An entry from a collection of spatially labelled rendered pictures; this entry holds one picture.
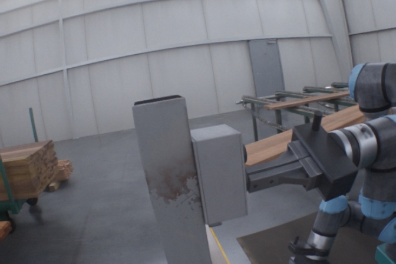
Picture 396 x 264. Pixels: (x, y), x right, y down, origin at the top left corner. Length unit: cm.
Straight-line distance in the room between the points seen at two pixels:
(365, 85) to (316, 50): 972
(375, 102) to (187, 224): 64
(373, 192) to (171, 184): 36
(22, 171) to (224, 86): 717
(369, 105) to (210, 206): 60
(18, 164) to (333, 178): 277
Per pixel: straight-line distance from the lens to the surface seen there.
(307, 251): 77
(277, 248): 222
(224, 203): 37
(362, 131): 48
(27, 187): 298
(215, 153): 34
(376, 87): 82
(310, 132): 46
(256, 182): 39
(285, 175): 41
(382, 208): 56
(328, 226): 77
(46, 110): 926
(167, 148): 34
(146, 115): 33
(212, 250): 56
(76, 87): 893
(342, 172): 41
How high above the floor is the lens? 133
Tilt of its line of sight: 8 degrees down
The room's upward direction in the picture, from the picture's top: 8 degrees counter-clockwise
